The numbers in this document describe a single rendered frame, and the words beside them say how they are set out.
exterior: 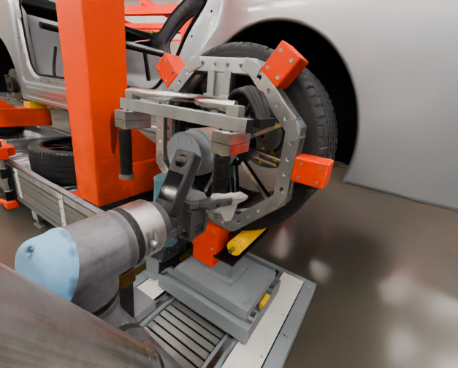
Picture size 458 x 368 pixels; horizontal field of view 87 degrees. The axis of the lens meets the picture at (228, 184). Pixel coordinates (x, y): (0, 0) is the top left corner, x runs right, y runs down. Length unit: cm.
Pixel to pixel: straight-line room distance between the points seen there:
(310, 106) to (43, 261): 67
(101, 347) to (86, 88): 92
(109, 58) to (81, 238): 83
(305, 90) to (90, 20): 73
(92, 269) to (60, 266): 3
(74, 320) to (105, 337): 4
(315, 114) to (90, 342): 69
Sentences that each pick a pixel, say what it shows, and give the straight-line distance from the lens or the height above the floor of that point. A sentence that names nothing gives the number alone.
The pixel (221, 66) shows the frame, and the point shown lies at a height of 109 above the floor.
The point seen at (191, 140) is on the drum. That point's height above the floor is 90.
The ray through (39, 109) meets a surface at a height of 67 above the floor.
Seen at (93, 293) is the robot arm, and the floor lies 78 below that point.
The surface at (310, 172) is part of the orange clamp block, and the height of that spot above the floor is 85.
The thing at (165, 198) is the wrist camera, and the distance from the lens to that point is 43.
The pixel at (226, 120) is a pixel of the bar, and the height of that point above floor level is 97.
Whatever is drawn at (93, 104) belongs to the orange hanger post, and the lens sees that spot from 105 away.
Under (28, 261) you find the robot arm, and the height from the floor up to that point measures 84.
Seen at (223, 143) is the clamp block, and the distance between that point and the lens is 52.
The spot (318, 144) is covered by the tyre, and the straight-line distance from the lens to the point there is 75.
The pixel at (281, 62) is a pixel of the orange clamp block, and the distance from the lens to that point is 70.
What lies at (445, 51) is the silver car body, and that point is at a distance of 104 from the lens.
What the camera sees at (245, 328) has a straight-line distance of 115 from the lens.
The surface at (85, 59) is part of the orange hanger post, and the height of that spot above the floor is 108.
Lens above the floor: 103
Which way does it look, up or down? 21 degrees down
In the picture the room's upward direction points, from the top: 7 degrees clockwise
